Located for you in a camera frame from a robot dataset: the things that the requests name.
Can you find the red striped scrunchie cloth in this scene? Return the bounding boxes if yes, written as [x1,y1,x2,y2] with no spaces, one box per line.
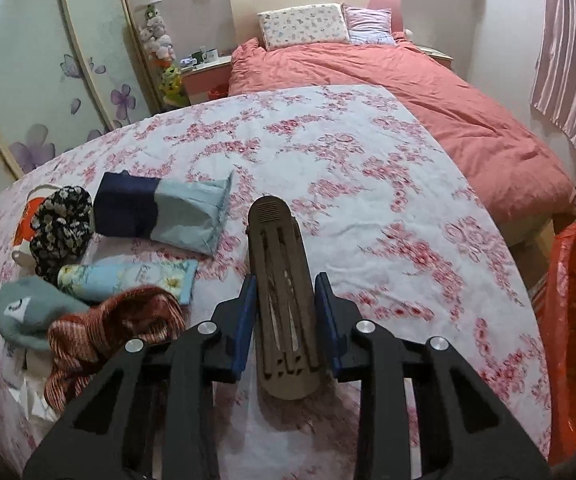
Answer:
[44,285,187,413]

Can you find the white tissue paper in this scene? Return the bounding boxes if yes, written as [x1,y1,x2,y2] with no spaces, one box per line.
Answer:
[2,346,59,425]

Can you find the floral light blue tube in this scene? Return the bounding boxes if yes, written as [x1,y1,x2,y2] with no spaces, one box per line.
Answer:
[57,260,199,306]

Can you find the teal grey sock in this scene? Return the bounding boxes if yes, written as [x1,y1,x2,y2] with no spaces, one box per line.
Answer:
[0,276,90,352]

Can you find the brown slotted shoe insole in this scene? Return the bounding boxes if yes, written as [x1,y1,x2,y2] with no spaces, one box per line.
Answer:
[247,196,325,401]

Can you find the navy and grey pouch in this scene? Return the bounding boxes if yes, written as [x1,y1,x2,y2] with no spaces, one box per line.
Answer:
[93,171,231,256]

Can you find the black daisy floral cloth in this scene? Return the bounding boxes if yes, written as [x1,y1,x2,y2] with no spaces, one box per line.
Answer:
[30,186,93,284]

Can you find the orange lined laundry basket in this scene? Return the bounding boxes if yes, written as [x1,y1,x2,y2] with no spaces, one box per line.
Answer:
[537,223,576,464]

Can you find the floral pink white tablecloth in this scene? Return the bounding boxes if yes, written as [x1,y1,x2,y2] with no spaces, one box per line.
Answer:
[0,86,551,479]

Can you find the coral red duvet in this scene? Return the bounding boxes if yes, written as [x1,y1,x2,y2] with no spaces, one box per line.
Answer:
[229,38,576,230]

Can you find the pink left nightstand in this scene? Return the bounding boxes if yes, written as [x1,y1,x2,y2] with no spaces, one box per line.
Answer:
[183,56,231,105]

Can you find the right bedside nightstand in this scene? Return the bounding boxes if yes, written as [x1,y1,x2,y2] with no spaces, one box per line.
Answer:
[418,46,454,70]

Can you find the sliding floral wardrobe doors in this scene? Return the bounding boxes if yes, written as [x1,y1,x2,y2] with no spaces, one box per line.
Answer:
[0,0,158,191]

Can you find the hanging plush toy stack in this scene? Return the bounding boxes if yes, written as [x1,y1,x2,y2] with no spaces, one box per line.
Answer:
[138,0,189,110]

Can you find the striped pink pillow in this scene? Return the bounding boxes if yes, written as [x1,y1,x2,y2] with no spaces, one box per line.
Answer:
[342,4,396,46]

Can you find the floral white pillow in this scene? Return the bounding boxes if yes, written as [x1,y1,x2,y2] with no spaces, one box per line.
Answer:
[257,3,350,50]

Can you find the beige pink headboard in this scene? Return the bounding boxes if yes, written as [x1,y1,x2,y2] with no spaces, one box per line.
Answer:
[228,0,405,47]

